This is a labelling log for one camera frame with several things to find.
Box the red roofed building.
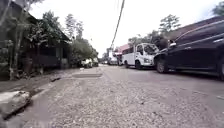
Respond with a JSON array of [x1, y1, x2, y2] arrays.
[[113, 43, 132, 64]]

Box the white vehicle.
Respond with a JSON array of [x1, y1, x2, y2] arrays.
[[80, 58, 94, 69]]

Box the white truck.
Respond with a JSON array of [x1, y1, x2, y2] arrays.
[[121, 42, 160, 70]]

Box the grey concrete road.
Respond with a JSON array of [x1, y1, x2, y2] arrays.
[[0, 64, 224, 128]]

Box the row of trees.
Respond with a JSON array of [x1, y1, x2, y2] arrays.
[[0, 0, 100, 81]]

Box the tall tree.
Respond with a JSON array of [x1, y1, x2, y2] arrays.
[[159, 13, 182, 34]]

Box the dark wooden house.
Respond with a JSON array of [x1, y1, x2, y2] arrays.
[[0, 1, 73, 76]]

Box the black car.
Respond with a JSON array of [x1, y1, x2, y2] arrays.
[[153, 16, 224, 81]]

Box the broken concrete slab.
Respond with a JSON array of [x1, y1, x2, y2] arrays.
[[0, 90, 32, 118]]

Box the overhead wires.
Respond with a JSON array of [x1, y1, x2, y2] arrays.
[[108, 0, 126, 51]]

